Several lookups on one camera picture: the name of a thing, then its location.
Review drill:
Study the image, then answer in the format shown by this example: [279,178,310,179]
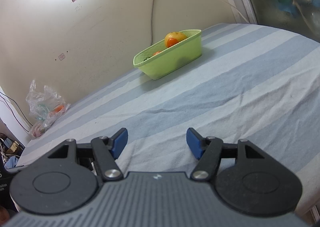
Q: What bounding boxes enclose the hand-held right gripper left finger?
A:
[47,128,128,182]

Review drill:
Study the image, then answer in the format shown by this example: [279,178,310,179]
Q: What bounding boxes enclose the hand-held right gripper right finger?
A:
[186,128,265,182]

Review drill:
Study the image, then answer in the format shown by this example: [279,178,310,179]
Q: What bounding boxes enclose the light green plastic basin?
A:
[133,29,202,80]

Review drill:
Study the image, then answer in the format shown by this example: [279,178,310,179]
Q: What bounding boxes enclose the large yellow citrus fruit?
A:
[164,32,188,48]

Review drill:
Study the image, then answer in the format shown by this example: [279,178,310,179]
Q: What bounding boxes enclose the striped bed sheet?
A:
[15,23,320,217]

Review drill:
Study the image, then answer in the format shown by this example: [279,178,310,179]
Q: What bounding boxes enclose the clear plastic bag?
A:
[25,80,72,138]

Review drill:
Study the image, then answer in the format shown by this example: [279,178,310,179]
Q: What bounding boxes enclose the blue cloth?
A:
[4,156,21,169]

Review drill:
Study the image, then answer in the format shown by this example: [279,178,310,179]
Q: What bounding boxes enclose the power strip clutter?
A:
[0,132,26,158]

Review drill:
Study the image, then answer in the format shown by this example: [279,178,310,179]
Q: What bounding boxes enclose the black box with print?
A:
[0,162,16,209]

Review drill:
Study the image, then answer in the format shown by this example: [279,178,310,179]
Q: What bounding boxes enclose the thin hanging wires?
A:
[0,92,33,133]

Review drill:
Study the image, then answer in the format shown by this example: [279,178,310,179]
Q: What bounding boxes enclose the grey wall cable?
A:
[149,0,157,46]

